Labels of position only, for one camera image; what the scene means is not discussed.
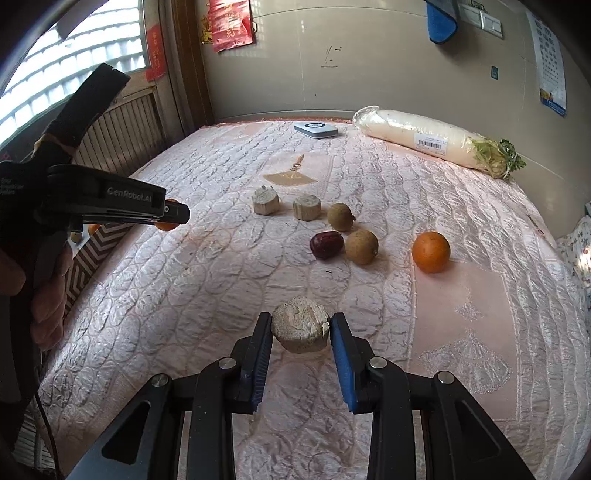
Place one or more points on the pink quilted bed cover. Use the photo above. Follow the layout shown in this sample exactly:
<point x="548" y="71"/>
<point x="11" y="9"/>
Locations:
<point x="505" y="316"/>

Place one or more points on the brown longan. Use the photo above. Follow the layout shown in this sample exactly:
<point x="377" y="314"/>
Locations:
<point x="340" y="217"/>
<point x="362" y="247"/>

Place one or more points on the red window side couplet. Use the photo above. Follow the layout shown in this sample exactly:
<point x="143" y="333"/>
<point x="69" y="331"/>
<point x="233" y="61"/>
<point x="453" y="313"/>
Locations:
<point x="157" y="67"/>

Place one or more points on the large corn cob chunk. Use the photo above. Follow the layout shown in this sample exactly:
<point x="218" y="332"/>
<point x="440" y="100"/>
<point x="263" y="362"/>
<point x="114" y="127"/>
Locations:
<point x="301" y="325"/>

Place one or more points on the wall calendar poster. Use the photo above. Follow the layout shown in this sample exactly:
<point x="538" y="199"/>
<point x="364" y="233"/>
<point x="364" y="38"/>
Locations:
<point x="549" y="65"/>

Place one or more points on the blue hanging cloth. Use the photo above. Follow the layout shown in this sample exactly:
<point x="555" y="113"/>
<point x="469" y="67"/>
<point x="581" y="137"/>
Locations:
<point x="443" y="20"/>

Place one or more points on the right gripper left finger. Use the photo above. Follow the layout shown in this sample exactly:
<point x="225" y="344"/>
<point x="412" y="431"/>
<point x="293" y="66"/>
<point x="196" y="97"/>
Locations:
<point x="143" y="441"/>

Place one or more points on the floral pillow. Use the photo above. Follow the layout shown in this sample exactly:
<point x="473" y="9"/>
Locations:
<point x="575" y="249"/>

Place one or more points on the small blue wall sticker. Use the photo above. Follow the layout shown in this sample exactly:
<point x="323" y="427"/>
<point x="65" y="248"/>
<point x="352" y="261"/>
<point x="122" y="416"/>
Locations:
<point x="494" y="73"/>

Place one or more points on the dark red jujube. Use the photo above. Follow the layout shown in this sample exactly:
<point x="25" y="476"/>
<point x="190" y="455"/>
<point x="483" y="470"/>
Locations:
<point x="326" y="245"/>

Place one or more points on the corn cob chunk with tip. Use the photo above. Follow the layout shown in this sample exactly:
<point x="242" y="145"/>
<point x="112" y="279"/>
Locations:
<point x="265" y="201"/>

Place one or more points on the large orange mandarin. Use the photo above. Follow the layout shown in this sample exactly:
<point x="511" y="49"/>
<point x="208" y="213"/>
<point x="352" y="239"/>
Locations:
<point x="173" y="216"/>

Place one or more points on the wrapped white daikon radish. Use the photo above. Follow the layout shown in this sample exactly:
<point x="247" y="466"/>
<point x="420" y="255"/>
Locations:
<point x="496" y="158"/>

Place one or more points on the red paper wall decoration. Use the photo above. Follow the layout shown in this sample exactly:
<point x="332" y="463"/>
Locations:
<point x="227" y="24"/>

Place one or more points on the white wall switch panel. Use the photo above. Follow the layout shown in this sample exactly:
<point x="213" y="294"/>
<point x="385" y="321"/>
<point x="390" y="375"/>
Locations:
<point x="480" y="19"/>

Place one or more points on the white blue flat device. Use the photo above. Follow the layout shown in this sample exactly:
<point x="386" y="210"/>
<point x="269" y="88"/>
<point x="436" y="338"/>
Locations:
<point x="316" y="129"/>

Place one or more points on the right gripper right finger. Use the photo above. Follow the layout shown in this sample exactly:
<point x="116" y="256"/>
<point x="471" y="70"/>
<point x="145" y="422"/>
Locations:
<point x="461" y="440"/>

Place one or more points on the striped cardboard box tray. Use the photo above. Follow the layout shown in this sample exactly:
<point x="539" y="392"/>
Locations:
<point x="94" y="260"/>

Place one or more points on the small corn cob chunk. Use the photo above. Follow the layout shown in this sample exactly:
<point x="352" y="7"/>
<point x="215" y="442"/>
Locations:
<point x="307" y="207"/>

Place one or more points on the person left hand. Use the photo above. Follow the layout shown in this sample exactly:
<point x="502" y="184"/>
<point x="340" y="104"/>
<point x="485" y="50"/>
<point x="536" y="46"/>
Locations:
<point x="48" y="305"/>

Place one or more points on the window with bars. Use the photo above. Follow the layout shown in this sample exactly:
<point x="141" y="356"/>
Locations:
<point x="54" y="68"/>

